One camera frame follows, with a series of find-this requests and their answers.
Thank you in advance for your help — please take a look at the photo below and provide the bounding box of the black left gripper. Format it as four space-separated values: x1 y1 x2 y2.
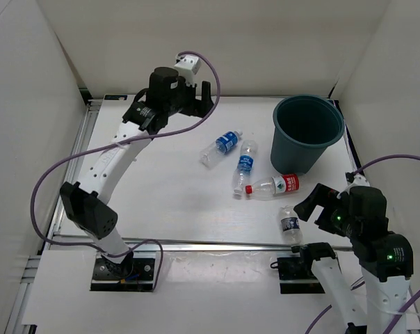
165 77 214 120

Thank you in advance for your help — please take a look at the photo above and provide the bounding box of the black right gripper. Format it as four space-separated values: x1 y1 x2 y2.
293 182 361 238

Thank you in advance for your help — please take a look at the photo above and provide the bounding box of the blue label bottle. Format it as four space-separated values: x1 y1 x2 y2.
232 140 258 197
199 130 243 169

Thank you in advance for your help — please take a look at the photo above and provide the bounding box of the red cap red label bottle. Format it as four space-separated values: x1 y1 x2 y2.
244 173 303 200

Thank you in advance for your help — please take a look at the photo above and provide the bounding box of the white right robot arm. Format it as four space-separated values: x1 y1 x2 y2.
295 184 414 333

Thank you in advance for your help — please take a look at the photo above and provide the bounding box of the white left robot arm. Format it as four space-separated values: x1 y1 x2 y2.
60 63 213 279

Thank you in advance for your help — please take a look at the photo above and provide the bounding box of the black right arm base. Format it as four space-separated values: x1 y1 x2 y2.
270 242 337 294

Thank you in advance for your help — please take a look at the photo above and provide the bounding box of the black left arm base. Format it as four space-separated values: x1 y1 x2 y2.
90 251 164 292

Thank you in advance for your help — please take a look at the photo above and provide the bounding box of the dark teal plastic bin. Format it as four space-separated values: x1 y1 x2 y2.
270 95 345 174

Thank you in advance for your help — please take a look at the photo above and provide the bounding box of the dark label small bottle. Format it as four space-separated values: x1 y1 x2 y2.
278 205 302 245

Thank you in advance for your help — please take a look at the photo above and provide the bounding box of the blue sticker label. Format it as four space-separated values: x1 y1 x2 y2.
104 95 127 101

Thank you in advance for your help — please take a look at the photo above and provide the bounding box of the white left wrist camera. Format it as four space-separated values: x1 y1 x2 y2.
174 55 201 87

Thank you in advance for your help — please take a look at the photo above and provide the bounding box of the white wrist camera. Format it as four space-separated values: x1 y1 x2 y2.
345 172 370 193
174 55 201 87

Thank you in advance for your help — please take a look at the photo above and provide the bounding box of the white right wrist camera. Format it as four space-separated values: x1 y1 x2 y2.
345 172 370 193

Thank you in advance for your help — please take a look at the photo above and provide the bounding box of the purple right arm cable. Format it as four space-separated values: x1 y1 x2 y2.
302 154 420 334

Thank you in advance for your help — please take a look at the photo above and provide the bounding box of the aluminium table frame rail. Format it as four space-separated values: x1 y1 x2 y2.
4 99 102 333

